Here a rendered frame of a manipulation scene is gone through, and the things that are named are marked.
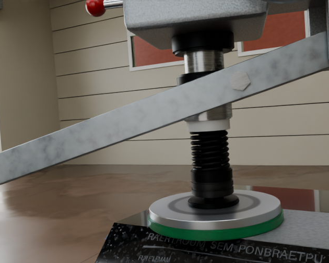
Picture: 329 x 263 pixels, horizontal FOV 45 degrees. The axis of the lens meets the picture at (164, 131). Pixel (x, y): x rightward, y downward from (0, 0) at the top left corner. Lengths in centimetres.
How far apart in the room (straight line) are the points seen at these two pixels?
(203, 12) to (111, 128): 22
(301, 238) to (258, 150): 648
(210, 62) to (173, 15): 11
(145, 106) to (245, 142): 651
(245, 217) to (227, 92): 18
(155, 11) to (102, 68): 799
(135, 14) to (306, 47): 24
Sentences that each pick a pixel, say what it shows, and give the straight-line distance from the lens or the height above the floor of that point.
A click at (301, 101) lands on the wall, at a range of 682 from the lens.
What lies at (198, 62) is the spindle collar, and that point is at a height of 112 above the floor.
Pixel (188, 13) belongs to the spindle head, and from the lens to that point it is 56.
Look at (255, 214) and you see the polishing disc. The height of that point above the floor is 90.
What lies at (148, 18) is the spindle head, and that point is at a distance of 57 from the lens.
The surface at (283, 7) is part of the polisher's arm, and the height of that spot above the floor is 121.
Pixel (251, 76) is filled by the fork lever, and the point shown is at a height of 109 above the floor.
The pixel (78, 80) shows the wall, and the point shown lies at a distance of 896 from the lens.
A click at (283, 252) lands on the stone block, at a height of 86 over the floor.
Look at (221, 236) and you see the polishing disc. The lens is 58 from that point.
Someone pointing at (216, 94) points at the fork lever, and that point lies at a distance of 60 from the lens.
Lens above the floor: 106
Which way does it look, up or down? 3 degrees down
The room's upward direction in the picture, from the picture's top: 4 degrees counter-clockwise
